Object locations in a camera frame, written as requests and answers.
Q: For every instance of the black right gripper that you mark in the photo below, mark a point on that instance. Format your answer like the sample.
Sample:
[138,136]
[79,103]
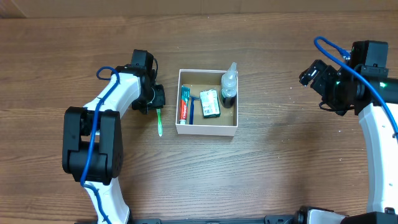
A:
[319,78]

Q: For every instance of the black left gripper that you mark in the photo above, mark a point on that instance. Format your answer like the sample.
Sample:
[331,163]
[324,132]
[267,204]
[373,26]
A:
[157,100]

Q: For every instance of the green toothbrush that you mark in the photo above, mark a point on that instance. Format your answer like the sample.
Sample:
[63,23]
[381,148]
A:
[159,122]

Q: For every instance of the teal toothpaste tube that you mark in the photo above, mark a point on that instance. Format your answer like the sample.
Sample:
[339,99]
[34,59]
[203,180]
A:
[185,95]

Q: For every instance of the blue disposable razor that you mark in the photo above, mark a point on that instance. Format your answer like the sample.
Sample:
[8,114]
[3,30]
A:
[192,108]

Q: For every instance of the white green soap packet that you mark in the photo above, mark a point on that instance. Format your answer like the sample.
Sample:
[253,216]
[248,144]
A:
[210,104]

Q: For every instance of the clear spray bottle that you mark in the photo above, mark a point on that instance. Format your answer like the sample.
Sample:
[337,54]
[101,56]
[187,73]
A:
[229,85]

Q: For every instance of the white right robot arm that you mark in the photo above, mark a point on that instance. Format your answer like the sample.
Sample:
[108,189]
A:
[369,96]

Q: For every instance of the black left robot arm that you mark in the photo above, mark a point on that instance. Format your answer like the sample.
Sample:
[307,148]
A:
[92,150]

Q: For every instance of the white cardboard box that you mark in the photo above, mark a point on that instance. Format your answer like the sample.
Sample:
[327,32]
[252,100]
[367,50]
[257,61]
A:
[197,81]

